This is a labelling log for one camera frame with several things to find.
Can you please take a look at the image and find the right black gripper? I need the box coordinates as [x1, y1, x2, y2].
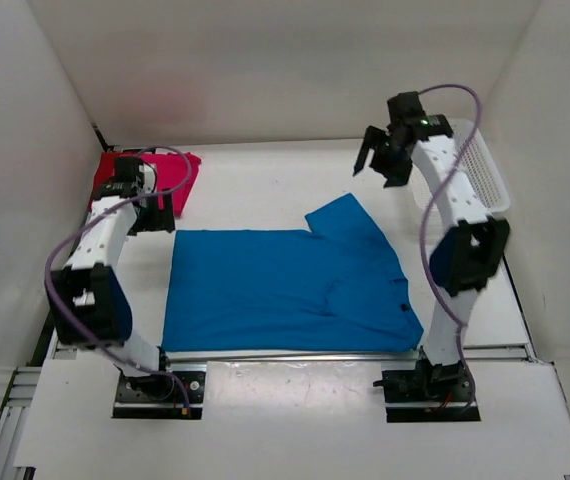
[353, 126, 414, 190]

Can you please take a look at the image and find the dark red t-shirt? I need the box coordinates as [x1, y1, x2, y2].
[87, 152, 119, 210]

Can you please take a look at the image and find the blue t-shirt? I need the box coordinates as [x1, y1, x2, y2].
[162, 194, 423, 353]

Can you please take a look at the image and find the pink t-shirt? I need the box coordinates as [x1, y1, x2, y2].
[143, 153, 202, 218]

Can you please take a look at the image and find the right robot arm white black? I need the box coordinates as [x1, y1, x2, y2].
[353, 91, 510, 400]

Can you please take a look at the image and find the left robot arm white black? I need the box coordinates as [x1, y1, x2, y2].
[46, 156, 175, 400]

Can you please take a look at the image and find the white plastic basket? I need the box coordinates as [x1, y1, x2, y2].
[408, 130, 510, 222]

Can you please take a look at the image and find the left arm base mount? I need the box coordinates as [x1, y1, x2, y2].
[112, 363, 207, 420]

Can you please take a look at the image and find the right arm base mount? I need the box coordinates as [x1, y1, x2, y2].
[372, 367, 481, 424]

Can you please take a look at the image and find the aluminium frame rail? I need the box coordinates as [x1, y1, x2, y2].
[0, 312, 55, 478]

